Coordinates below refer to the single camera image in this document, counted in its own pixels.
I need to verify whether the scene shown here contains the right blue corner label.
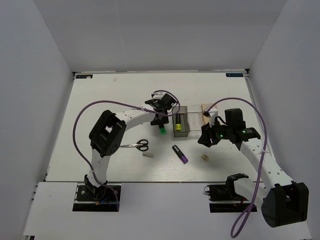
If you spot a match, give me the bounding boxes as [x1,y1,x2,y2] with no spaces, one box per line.
[225,72,244,78]

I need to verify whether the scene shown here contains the orange plastic container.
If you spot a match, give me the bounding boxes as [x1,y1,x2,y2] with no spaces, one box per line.
[201,103,219,126]

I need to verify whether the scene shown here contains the black handled scissors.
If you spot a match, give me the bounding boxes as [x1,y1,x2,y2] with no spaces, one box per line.
[120,139,149,152]

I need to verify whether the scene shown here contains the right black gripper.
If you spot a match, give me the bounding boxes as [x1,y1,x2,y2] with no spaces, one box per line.
[197,117,232,148]

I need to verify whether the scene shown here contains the left blue corner label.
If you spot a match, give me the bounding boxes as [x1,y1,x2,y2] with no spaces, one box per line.
[75,74,93,79]

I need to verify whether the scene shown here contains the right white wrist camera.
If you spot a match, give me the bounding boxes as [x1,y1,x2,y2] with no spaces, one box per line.
[203,107,218,127]

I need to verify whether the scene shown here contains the yellow highlighter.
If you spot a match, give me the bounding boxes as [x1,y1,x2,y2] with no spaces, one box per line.
[175,113,182,132]

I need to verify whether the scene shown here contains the grey eraser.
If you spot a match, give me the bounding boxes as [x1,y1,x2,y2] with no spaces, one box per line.
[142,151,154,158]

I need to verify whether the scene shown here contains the dark grey plastic container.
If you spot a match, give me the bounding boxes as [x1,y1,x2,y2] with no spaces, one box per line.
[172,106,190,138]

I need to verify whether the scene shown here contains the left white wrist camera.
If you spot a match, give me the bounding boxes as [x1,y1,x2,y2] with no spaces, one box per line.
[151,91,166,100]

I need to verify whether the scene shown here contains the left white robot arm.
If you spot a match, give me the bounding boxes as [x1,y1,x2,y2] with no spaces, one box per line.
[72,90,180,200]

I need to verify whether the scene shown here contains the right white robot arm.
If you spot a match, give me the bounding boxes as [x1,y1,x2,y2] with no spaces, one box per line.
[198,108,309,228]

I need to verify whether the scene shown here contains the blue corner label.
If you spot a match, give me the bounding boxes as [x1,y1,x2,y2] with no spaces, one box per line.
[225,72,244,78]
[75,74,93,79]

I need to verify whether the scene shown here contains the clear plastic container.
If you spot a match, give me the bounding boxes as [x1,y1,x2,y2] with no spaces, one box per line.
[186,105,204,140]

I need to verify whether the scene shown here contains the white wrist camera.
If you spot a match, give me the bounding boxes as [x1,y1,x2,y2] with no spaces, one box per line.
[203,107,218,127]
[151,91,166,100]

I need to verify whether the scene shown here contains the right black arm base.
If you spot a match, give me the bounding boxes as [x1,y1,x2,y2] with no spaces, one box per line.
[203,173,256,213]

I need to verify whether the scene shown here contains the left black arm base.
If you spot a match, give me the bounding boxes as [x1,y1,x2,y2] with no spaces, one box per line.
[72,184,118,212]

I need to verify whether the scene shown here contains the small tan eraser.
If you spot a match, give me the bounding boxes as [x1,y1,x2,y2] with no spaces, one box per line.
[201,154,209,161]

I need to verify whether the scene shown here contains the green highlighter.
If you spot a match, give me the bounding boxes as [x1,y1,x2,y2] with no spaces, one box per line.
[159,124,166,135]

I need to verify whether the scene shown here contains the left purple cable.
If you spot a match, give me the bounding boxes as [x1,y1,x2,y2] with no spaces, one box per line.
[72,89,181,212]

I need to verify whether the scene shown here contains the purple highlighter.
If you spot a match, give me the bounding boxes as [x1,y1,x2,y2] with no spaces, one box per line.
[172,145,189,164]

